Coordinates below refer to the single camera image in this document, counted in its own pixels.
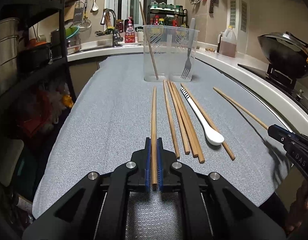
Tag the chrome kitchen faucet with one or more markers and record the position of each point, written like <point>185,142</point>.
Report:
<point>109,19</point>

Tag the wooden chopstick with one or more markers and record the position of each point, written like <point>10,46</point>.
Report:
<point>210,122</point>
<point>180,121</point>
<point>200,154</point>
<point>153,139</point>
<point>148,40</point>
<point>170,119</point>
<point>186,121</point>
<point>242,108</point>

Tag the green and blue bowls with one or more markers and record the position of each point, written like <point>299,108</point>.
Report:
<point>71,32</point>

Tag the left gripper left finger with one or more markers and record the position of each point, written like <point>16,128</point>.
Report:
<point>96,206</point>

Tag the person's right hand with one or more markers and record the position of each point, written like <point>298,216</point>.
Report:
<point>298,209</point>

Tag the black gas stove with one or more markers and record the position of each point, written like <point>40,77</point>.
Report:
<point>282,82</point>

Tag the white ceramic spoon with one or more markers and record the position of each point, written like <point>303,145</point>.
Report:
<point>212,136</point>

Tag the fork with grey handle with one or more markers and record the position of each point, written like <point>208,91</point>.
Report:
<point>187,66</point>

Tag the red jar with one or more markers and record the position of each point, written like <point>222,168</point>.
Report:
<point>120,26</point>

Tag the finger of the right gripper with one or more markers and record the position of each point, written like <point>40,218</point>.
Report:
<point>280,134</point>

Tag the plastic oil jug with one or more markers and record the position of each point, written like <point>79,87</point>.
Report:
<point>227,42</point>

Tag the clear plastic utensil holder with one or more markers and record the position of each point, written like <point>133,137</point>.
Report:
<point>170,46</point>

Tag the white jar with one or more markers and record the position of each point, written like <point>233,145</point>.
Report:
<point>140,35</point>

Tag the ginger root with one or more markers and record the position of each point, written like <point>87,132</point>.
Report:
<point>210,49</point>

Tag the red dish soap bottle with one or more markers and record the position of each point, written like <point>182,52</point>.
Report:
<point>129,31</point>

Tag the black shelving unit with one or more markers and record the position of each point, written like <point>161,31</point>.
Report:
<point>42,95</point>

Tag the black condiment rack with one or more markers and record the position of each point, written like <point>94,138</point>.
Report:
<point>167,14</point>

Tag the steel pot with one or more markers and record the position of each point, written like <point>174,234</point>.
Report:
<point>9,39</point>

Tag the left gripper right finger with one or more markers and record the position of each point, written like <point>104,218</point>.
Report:
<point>211,208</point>

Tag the black wok with lid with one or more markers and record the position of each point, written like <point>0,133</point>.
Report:
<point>286,53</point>

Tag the grey table mat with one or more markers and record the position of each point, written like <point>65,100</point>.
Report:
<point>111,119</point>

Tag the hanging white ladle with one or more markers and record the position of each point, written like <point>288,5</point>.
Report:
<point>94,7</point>

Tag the hanging metal grater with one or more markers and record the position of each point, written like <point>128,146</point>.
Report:
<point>78,12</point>

